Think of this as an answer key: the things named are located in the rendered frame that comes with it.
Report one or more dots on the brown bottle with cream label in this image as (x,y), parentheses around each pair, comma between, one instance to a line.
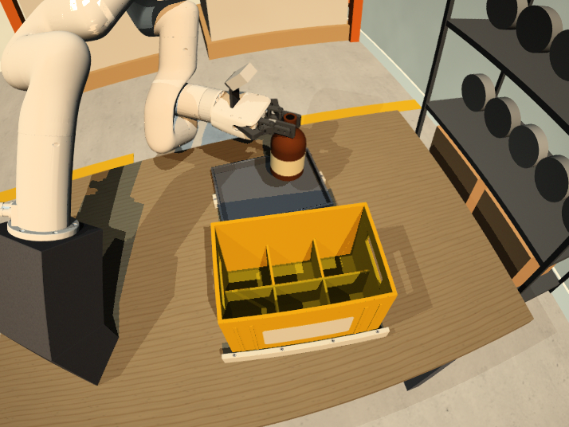
(287,155)

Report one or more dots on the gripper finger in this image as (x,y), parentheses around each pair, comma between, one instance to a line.
(266,126)
(279,112)

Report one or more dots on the orange divided crate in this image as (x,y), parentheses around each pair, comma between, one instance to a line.
(298,270)

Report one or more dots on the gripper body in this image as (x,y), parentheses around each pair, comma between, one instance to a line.
(248,110)

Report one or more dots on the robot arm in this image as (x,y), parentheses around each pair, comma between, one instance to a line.
(53,67)

